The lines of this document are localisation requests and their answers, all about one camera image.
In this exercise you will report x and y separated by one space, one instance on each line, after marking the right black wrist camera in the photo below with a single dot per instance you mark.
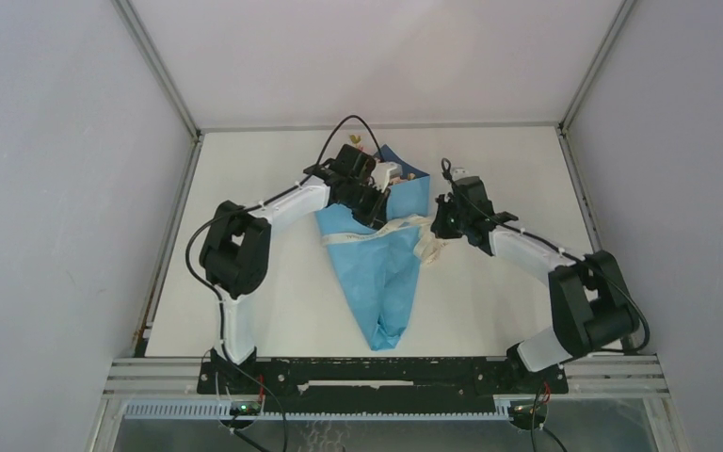
458 173

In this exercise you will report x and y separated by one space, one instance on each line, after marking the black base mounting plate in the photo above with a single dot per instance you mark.
376 386

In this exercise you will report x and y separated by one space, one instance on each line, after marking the blue wrapping paper sheet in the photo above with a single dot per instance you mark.
378 275

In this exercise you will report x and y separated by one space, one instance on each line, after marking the white slotted cable duct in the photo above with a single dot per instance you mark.
214 410

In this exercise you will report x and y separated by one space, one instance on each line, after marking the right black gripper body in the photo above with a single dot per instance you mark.
453 220

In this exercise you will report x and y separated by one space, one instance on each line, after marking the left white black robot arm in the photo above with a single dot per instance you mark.
235 251

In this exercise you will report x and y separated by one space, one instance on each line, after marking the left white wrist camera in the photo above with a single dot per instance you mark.
383 173

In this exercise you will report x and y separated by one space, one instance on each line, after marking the aluminium front frame rail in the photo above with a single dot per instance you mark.
601 377

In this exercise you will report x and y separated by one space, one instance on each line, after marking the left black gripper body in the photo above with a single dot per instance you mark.
364 201

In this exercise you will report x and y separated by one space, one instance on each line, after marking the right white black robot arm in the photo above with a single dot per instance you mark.
590 305

